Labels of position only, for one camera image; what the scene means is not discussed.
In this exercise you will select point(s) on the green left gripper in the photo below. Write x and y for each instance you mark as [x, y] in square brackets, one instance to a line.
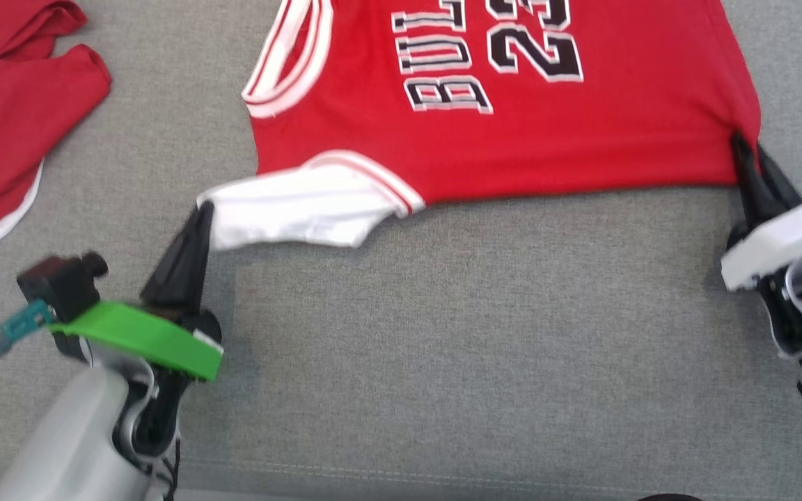
[150, 334]

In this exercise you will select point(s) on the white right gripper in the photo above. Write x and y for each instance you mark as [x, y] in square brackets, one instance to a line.
[784, 240]

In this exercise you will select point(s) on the red shorts with white stripe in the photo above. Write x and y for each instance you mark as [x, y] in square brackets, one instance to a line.
[11, 139]

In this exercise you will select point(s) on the red Bulls 23 jersey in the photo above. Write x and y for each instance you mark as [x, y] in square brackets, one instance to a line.
[512, 139]

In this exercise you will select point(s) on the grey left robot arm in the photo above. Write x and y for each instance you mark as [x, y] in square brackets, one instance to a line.
[74, 431]

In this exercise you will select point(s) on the grey fabric sofa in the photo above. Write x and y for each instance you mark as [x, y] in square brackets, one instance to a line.
[443, 348]

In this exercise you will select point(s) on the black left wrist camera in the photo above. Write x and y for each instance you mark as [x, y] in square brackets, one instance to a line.
[60, 285]

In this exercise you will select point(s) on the teal left camera plug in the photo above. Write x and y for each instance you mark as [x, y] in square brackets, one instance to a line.
[25, 321]

